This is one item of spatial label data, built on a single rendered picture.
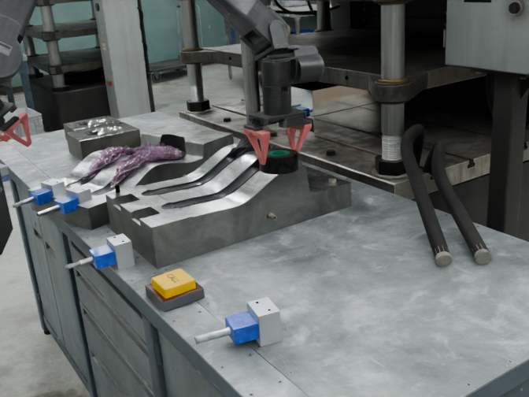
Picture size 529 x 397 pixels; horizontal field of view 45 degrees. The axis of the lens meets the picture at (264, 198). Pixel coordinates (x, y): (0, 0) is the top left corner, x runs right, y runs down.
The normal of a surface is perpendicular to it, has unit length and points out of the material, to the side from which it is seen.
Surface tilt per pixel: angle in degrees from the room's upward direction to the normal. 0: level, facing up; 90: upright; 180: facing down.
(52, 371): 0
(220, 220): 90
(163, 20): 90
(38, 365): 0
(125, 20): 90
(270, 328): 90
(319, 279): 0
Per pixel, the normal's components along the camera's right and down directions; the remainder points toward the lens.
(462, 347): -0.07, -0.94
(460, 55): -0.84, 0.25
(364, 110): 0.55, 0.26
